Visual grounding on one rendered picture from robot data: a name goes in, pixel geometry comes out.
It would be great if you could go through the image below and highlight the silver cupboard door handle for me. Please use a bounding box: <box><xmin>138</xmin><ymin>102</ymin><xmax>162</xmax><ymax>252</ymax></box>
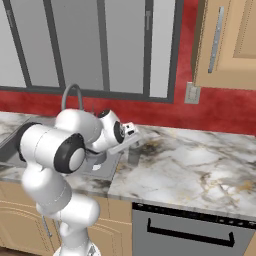
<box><xmin>207</xmin><ymin>6</ymin><xmax>225</xmax><ymax>74</ymax></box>

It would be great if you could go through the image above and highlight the grey framed window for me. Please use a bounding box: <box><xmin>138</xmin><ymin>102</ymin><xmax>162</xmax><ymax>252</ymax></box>
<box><xmin>0</xmin><ymin>0</ymin><xmax>185</xmax><ymax>104</ymax></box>

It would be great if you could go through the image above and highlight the grey wall socket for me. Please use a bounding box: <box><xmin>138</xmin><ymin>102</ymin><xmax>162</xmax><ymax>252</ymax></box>
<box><xmin>184</xmin><ymin>81</ymin><xmax>202</xmax><ymax>105</ymax></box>

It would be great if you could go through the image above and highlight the silver base cupboard handle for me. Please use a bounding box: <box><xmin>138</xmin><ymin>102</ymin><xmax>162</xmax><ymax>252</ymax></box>
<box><xmin>42</xmin><ymin>215</ymin><xmax>53</xmax><ymax>238</ymax></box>

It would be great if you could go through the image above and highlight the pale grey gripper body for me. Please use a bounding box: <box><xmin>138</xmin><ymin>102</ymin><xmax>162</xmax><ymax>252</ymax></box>
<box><xmin>107</xmin><ymin>131</ymin><xmax>142</xmax><ymax>156</ymax></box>

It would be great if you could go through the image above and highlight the grey dishwasher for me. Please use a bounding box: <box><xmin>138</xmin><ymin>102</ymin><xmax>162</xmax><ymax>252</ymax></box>
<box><xmin>131</xmin><ymin>202</ymin><xmax>256</xmax><ymax>256</ymax></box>

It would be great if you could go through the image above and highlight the grey steel sink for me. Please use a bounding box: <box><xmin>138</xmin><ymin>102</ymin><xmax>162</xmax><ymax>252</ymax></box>
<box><xmin>0</xmin><ymin>114</ymin><xmax>123</xmax><ymax>180</ymax></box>

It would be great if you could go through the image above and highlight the clear glass cup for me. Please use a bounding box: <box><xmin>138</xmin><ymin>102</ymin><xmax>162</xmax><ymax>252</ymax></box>
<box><xmin>127</xmin><ymin>141</ymin><xmax>141</xmax><ymax>165</ymax></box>

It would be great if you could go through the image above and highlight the grey curved sink tap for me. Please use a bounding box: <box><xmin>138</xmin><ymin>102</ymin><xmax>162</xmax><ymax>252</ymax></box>
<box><xmin>61</xmin><ymin>83</ymin><xmax>84</xmax><ymax>112</ymax></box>

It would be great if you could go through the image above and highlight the white bowl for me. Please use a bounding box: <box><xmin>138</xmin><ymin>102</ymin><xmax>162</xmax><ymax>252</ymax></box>
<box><xmin>91</xmin><ymin>160</ymin><xmax>107</xmax><ymax>171</ymax></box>

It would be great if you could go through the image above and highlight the tan base cupboard door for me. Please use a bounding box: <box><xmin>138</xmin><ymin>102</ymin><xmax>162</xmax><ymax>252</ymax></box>
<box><xmin>0</xmin><ymin>181</ymin><xmax>57</xmax><ymax>256</ymax></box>

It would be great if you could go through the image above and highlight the tan wall cupboard door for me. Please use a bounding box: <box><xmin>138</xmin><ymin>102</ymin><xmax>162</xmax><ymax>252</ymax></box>
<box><xmin>194</xmin><ymin>0</ymin><xmax>256</xmax><ymax>91</ymax></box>

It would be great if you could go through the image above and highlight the black dishwasher handle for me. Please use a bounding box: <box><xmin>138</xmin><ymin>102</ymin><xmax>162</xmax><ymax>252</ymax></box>
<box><xmin>146</xmin><ymin>217</ymin><xmax>235</xmax><ymax>248</ymax></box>

